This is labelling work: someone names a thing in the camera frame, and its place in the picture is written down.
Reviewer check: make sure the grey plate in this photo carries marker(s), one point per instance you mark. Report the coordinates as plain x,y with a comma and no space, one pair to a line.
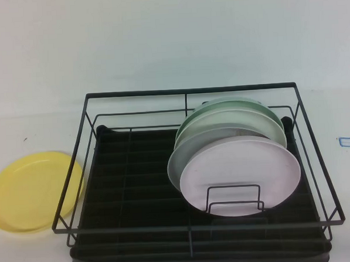
193,147

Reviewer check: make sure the pink plate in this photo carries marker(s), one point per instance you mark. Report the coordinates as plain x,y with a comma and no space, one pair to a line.
238,168

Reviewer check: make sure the dark green plate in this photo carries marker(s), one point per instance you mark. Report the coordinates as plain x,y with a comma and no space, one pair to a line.
223,104

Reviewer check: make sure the blue rectangle table mark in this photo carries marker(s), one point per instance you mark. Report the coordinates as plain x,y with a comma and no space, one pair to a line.
349,142

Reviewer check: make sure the light green plate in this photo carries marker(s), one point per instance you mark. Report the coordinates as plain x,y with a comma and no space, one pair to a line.
236,120

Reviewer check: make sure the black plastic drip tray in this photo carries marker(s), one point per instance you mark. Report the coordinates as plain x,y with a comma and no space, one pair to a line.
136,168

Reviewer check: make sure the yellow plate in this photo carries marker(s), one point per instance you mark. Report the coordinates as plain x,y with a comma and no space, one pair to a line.
28,191

